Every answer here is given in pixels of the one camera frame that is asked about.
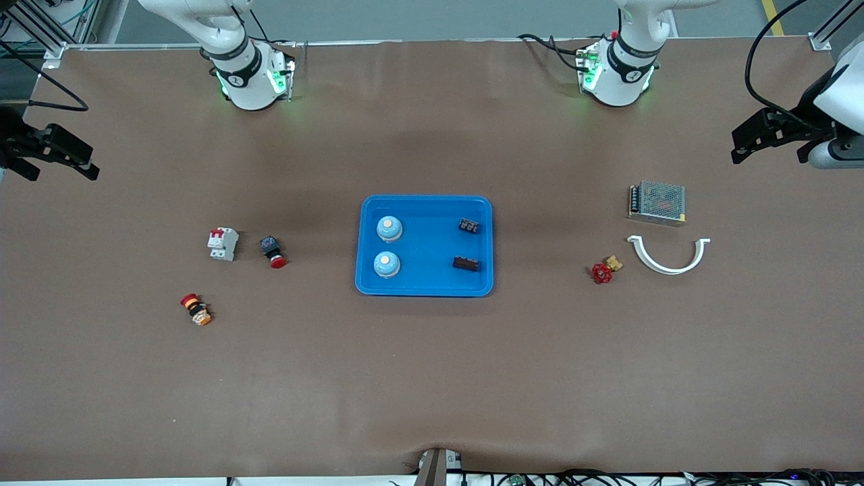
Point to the red mushroom push button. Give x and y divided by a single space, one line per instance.
272 250

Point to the metal mesh power supply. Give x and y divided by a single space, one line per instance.
658 202

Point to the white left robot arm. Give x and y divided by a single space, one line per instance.
617 81

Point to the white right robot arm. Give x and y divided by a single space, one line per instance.
250 81

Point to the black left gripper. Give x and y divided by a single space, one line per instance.
806 108

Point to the dark brown cylindrical capacitor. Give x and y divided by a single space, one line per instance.
469 226
466 264

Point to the red yellow emergency stop button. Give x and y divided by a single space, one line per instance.
196 309

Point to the grey metal post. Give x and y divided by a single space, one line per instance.
108 20

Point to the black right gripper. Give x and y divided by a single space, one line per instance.
8 132

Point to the clear glass dome paperweight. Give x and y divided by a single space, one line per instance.
389 231

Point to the white circuit breaker red switch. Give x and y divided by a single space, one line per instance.
224 246

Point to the brown table cover mat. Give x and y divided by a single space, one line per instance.
432 378

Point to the grey camera stand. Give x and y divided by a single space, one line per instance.
435 469

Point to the aluminium frame profile with bracket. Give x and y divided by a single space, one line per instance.
820 42
54 52

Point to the blue plastic tray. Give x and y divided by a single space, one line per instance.
425 250

